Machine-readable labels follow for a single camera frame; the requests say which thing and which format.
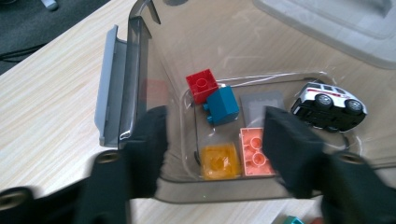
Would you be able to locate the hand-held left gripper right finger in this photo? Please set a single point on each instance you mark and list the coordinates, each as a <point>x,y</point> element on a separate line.
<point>295,155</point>

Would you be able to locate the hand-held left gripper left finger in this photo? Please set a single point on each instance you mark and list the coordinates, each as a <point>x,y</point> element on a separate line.
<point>143,155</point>

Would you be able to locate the large salmon building block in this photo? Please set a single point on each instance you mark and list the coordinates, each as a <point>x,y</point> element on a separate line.
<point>252,149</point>

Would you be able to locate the white and black toy car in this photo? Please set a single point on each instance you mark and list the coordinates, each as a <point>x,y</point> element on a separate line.
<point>330,115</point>

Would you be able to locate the smoky transparent storage box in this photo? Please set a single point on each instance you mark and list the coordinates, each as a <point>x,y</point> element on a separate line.
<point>109,93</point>

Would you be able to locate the orange building block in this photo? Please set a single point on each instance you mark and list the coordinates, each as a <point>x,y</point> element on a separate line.
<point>221,161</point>

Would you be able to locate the dark teal building block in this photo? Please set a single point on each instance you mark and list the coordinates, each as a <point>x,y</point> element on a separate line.
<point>222,105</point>

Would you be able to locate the red building block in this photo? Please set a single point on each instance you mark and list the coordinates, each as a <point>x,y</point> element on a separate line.
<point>200,84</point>

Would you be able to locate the white metal desk frame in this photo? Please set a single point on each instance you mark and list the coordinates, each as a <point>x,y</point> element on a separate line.
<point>49,3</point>

